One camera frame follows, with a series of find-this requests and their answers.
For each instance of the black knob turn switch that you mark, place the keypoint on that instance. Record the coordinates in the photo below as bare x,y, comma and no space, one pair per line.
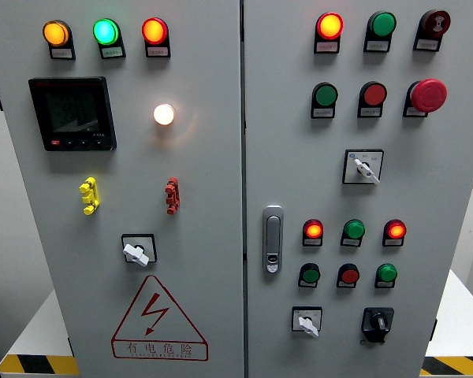
378,322

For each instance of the grey cabinet door with display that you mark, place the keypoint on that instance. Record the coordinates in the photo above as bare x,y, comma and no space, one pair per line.
205,177

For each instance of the silver door lock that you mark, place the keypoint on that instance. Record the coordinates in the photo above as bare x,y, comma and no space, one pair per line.
272,238

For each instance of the small lit red lamp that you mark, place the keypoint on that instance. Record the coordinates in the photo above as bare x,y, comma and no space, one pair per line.
395,230
313,229

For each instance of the small label plate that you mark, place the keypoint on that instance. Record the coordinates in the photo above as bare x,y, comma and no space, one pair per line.
426,45
307,284
112,52
369,112
377,46
61,53
345,285
414,111
392,242
384,284
157,51
327,47
311,242
323,112
349,242

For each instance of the lit white lamp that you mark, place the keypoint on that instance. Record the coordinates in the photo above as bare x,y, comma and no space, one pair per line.
163,114

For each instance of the small green push button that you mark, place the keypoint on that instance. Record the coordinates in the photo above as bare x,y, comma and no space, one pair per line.
310,274

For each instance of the small green lamp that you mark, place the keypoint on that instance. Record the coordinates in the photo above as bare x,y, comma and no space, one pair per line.
386,272
354,229

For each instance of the large green push button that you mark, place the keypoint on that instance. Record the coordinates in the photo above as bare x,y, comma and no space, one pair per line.
326,94

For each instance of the small red push button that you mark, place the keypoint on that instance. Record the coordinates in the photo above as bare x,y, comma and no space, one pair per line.
349,275

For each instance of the red warning triangle sign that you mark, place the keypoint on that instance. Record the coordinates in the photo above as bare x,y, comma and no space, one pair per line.
154,311

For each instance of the large red push button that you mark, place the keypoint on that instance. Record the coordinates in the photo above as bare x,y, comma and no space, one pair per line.
373,94

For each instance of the large lit red lamp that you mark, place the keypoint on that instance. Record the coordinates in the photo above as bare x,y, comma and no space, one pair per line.
154,31
330,26

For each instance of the black display meter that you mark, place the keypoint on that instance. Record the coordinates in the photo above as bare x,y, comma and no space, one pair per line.
73,114

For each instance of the grey cabinet door with lock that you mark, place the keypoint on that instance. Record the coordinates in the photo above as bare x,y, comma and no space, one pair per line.
418,197

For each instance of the large lit green lamp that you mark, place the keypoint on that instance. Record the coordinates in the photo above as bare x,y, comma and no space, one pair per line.
106,31

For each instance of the large red stop button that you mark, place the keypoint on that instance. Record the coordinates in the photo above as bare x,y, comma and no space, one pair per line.
428,95

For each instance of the large dark green lamp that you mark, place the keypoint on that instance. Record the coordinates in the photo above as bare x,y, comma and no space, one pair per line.
382,24

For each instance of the large lit yellow lamp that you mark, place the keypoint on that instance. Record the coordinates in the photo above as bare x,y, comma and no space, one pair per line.
56,33

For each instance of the dark red round buzzer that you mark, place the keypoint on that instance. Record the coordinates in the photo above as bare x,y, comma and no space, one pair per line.
435,23

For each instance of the black yellow striped tape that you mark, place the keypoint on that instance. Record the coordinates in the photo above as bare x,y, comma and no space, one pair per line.
457,366
39,365

